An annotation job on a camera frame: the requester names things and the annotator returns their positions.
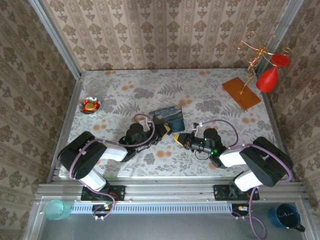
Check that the starry night tin box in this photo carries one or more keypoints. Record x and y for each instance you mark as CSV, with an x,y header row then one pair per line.
x,y
170,116

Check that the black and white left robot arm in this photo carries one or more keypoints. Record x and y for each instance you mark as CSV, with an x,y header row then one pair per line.
x,y
80,155

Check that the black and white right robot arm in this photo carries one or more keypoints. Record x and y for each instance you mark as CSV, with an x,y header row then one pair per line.
x,y
270,162

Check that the floral tablecloth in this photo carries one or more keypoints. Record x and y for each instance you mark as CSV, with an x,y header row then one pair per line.
x,y
175,87

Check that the colourful patterned small bowl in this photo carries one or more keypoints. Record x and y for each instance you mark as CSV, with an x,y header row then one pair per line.
x,y
90,106

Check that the orange wooden base board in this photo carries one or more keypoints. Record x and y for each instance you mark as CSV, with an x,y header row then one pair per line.
x,y
240,92

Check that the clear glass bowl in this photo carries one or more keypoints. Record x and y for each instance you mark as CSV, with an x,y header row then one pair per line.
x,y
93,87

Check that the small connector board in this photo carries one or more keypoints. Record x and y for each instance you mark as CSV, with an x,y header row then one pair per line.
x,y
241,208
101,207

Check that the grey metal shelf plate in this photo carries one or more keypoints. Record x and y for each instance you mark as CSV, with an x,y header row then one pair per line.
x,y
162,225

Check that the red wine glass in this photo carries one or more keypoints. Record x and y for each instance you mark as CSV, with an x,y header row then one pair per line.
x,y
267,80

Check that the dark blue mug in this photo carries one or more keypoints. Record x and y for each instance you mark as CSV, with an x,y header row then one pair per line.
x,y
285,216

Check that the teal plastic cup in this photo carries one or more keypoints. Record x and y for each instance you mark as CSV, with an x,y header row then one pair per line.
x,y
56,210

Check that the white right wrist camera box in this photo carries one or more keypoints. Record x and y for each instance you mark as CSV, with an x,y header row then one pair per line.
x,y
197,126

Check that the aluminium cross rail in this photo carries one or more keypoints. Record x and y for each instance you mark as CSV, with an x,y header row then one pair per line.
x,y
170,191

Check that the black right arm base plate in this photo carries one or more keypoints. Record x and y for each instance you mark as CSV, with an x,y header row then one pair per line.
x,y
220,193

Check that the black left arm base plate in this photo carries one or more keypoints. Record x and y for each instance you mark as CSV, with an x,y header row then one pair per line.
x,y
118,193

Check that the aluminium side rail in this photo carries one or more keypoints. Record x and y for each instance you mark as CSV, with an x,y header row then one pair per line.
x,y
71,110
271,117

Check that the aluminium corner post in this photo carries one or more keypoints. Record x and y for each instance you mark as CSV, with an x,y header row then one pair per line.
x,y
283,25
61,45

